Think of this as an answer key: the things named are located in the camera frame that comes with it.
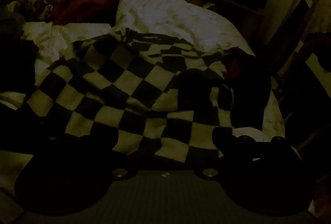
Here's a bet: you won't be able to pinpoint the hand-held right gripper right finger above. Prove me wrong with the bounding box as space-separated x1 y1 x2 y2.
199 127 288 179

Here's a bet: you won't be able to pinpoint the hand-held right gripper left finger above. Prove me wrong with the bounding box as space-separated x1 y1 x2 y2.
49 126 135 179

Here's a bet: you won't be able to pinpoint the black white checkered cloth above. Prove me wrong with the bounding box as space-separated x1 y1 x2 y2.
24 29 234 164

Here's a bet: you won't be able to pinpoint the dark cloth with red part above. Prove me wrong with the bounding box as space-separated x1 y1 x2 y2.
224 47 272 134

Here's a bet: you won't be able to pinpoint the wooden shelf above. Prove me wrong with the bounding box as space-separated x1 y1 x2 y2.
178 0 277 41

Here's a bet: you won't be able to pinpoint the white patterned pillow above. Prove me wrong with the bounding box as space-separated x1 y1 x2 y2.
0 0 285 188

